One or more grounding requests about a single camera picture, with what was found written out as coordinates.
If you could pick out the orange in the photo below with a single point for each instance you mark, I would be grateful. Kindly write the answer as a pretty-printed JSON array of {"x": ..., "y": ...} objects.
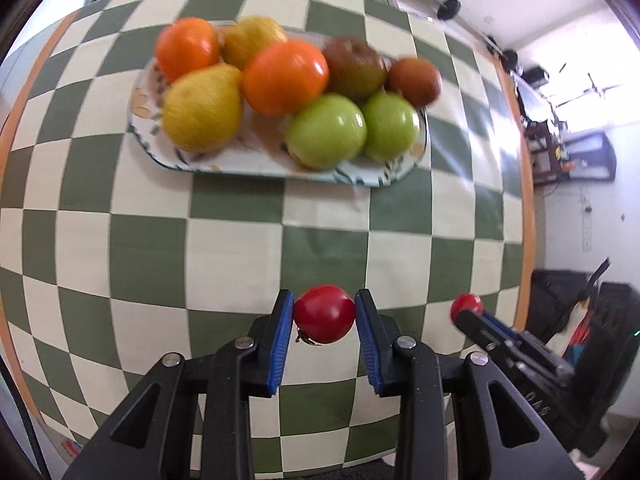
[
  {"x": 187, "y": 47},
  {"x": 285, "y": 77}
]

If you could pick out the yellow round citrus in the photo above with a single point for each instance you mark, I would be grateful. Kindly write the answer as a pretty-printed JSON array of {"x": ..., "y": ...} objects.
[{"x": 252, "y": 40}]

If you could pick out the red cherry tomato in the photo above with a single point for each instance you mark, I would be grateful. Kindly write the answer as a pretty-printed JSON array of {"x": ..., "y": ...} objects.
[
  {"x": 465, "y": 303},
  {"x": 324, "y": 317}
]

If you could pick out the green white checkered tablecloth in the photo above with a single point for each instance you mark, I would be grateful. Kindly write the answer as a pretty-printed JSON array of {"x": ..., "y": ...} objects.
[{"x": 150, "y": 260}]

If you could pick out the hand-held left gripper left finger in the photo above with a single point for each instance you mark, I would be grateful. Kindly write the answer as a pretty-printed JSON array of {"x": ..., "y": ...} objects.
[{"x": 281, "y": 350}]

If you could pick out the dark red green apple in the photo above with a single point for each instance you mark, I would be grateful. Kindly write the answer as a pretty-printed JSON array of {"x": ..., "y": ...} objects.
[{"x": 355, "y": 67}]

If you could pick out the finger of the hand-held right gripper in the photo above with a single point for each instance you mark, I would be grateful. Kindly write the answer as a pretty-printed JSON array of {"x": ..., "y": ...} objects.
[{"x": 492, "y": 335}]

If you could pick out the brown round fruit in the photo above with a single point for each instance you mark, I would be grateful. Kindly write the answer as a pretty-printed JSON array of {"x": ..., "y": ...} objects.
[{"x": 415, "y": 80}]

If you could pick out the small barbell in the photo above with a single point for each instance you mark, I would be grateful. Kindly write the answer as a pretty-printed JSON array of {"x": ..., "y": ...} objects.
[{"x": 448, "y": 7}]

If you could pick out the oval floral ceramic plate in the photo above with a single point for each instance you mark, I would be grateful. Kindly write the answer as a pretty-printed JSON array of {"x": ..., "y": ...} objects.
[{"x": 260, "y": 162}]

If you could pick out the yellow pear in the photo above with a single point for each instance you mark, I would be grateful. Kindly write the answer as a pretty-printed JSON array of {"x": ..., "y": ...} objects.
[{"x": 202, "y": 110}]

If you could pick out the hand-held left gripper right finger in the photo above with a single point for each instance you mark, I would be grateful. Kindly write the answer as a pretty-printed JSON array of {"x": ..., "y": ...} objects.
[{"x": 369, "y": 350}]

